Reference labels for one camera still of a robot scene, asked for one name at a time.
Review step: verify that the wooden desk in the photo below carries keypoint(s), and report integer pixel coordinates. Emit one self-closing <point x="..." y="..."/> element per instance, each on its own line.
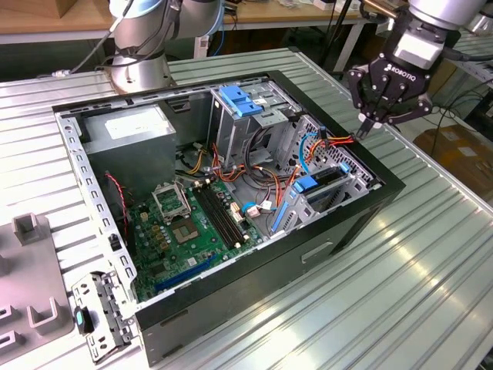
<point x="269" y="13"/>
<point x="38" y="25"/>

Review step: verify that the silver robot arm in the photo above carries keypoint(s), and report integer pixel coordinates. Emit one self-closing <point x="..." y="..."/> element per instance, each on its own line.
<point x="138" y="38"/>

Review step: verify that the grey power supply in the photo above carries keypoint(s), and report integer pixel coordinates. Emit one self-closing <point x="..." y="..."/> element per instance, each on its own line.
<point x="127" y="162"/>

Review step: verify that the green motherboard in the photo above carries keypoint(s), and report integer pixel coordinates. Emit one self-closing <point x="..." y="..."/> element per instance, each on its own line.
<point x="181" y="266"/>

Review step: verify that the CPU socket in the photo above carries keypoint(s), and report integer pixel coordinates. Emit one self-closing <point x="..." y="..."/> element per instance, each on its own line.
<point x="185" y="231"/>

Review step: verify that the blue plastic bay rail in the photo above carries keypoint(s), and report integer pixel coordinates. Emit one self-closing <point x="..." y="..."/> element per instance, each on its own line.
<point x="279" y="217"/>

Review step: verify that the silver expansion card retainer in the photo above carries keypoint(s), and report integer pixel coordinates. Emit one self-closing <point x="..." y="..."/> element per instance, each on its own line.
<point x="82" y="293"/>

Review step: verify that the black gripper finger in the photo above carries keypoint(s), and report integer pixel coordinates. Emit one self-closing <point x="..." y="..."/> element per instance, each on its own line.
<point x="414" y="109"/>
<point x="357" y="88"/>

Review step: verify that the black retainer latch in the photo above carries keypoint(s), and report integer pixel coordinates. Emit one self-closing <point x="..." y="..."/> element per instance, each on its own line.
<point x="85" y="323"/>

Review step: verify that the cardboard box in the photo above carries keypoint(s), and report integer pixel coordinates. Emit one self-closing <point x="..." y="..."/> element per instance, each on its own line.
<point x="77" y="7"/>
<point x="454" y="154"/>

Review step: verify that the blue expansion slot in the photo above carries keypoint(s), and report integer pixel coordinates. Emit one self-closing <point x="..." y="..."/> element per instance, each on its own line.
<point x="185" y="274"/>

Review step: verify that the silver optical drive cage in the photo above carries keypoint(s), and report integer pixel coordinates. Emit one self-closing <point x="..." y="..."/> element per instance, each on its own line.
<point x="231" y="135"/>

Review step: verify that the blue drive cage latch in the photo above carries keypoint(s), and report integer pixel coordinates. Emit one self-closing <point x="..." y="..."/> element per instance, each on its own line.
<point x="239" y="100"/>

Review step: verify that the silver disk bay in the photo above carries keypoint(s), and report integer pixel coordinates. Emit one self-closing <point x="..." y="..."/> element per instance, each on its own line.
<point x="346" y="162"/>

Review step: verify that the black RAM slot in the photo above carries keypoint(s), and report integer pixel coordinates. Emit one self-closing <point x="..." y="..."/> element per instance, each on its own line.
<point x="219" y="216"/>
<point x="224" y="213"/>
<point x="230" y="210"/>
<point x="214" y="218"/>

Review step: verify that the black PC case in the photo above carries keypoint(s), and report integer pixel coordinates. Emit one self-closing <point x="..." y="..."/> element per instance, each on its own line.
<point x="269" y="277"/>

